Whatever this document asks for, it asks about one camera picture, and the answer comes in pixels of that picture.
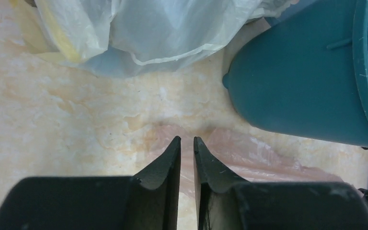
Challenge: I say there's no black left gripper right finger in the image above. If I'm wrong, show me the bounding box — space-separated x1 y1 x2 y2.
194 137 368 230

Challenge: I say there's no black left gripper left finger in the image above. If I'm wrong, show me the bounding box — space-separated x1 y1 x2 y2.
0 137 181 230

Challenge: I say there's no pink plastic trash bag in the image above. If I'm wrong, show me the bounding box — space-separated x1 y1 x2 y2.
144 125 342 198

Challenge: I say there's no teal plastic trash bin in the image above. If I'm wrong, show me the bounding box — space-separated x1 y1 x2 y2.
222 0 368 148

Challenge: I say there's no large translucent filled bag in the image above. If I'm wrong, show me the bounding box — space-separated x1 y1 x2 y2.
11 0 294 78

